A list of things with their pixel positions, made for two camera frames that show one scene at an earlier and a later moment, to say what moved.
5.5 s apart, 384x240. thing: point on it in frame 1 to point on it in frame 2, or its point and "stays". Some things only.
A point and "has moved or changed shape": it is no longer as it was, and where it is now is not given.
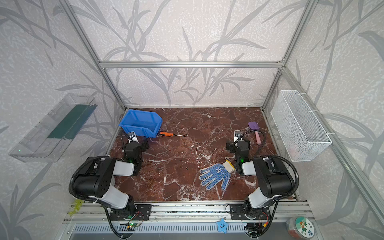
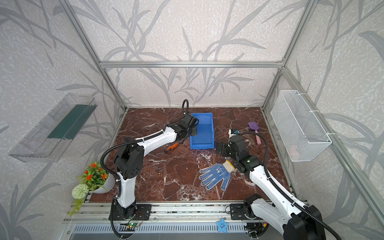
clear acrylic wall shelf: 47,139 stays
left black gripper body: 130,147 to 191,126
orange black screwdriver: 162,133 has moved or changed shape
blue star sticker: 222,226 stays
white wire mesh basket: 299,131 stays
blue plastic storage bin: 148,124 to 204,138
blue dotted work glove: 213,174 stays
